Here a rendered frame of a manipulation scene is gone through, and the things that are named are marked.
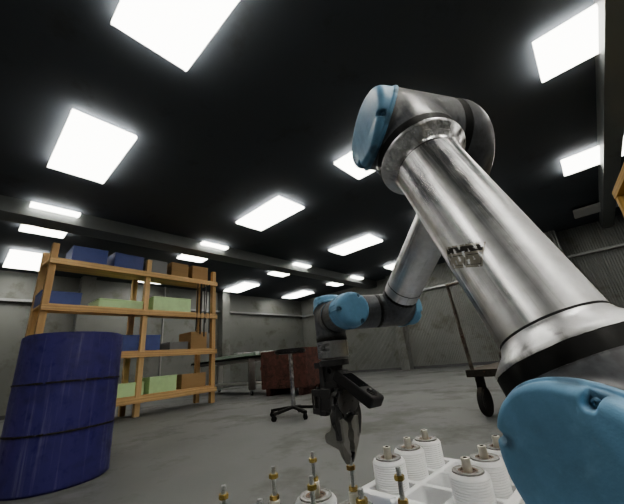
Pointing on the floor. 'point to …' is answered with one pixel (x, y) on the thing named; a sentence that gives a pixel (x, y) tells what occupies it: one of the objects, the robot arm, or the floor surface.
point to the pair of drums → (58, 414)
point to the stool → (290, 386)
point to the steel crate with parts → (270, 363)
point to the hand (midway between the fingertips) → (351, 456)
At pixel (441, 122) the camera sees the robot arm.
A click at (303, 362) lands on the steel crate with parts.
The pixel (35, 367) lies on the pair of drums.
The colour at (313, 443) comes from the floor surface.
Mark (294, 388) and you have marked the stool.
